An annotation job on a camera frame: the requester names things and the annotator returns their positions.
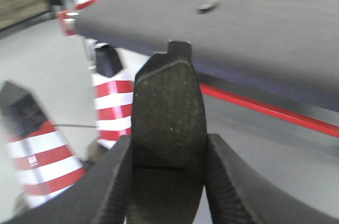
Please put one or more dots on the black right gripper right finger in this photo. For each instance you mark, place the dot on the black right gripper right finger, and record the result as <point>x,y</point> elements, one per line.
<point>237,193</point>

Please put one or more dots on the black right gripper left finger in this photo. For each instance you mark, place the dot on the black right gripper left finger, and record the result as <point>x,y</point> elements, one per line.
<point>100,196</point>

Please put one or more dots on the brake pad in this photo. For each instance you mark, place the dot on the brake pad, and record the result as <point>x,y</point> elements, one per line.
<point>207,6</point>
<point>169,138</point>

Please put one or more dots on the red white traffic cone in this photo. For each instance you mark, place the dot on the red white traffic cone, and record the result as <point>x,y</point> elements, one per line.
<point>112,101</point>

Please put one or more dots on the red conveyor frame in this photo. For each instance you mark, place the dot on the red conveyor frame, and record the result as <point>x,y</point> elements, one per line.
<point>284,47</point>

